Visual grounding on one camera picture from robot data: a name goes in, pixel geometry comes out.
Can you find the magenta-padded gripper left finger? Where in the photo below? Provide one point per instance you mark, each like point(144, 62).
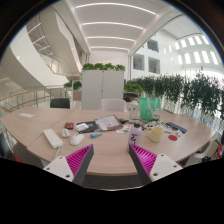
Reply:
point(61, 166)

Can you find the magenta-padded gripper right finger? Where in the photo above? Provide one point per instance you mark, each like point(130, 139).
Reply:
point(163, 166)

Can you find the lilac drink bottle black cap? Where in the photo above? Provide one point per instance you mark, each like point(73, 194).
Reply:
point(135, 135)

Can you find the white power strip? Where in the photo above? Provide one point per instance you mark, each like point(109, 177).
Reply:
point(52, 138)

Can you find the flat round red coaster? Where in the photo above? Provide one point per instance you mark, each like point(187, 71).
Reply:
point(172, 137)

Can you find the white computer mouse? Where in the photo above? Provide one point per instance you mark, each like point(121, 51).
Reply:
point(77, 139)

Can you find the pale yellow mug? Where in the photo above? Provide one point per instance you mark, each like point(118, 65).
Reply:
point(155, 134)

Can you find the small white charger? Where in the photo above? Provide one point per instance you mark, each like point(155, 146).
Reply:
point(65, 133)

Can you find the dark blue keyboard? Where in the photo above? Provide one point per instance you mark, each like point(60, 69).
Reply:
point(176, 127)

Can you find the white chair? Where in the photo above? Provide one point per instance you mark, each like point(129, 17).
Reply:
point(113, 104)
point(203, 155)

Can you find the small red black device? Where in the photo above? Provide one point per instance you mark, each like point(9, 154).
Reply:
point(69, 125)

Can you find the small teal marker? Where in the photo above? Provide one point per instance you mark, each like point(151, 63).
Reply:
point(96, 135)

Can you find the black pad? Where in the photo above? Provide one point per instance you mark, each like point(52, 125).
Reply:
point(89, 126)

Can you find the colourful sticker sheet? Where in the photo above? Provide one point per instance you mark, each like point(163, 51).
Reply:
point(123, 128)

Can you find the green tote bag cat print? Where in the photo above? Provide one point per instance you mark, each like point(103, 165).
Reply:
point(150, 108)

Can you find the small black pouch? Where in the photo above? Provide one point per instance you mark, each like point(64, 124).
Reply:
point(123, 120)

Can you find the clear plastic cup with lid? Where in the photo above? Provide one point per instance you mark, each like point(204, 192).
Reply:
point(134, 110)

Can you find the black chair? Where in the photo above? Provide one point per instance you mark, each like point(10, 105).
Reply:
point(60, 103)

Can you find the row of green hedge plants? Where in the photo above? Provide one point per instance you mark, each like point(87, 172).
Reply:
point(180, 88)

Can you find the glass railing wooden handrail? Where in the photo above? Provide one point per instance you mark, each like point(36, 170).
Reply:
point(23, 96)

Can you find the low planter with plants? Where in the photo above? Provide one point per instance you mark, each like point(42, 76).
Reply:
point(72, 85)

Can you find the white cabinet topped with plants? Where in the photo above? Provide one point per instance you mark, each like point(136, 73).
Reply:
point(102, 86)

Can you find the ceiling strip lights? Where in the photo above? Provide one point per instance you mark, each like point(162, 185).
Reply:
point(113, 24)

